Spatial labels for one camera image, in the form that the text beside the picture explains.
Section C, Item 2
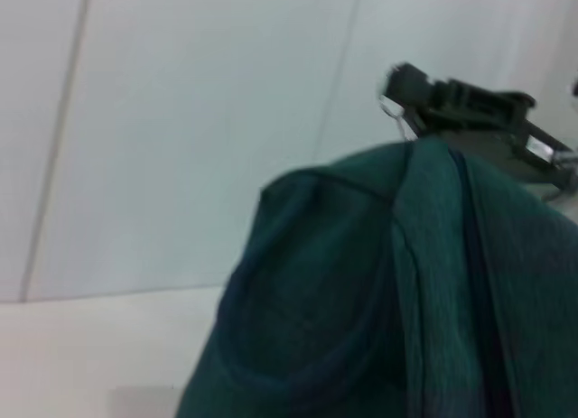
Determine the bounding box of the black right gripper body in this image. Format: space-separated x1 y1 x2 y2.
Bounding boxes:
444 90 578 191

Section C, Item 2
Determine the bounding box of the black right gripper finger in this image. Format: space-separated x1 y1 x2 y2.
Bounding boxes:
383 63 527 142

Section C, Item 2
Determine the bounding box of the teal insulated lunch bag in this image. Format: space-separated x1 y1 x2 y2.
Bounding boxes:
174 135 578 418

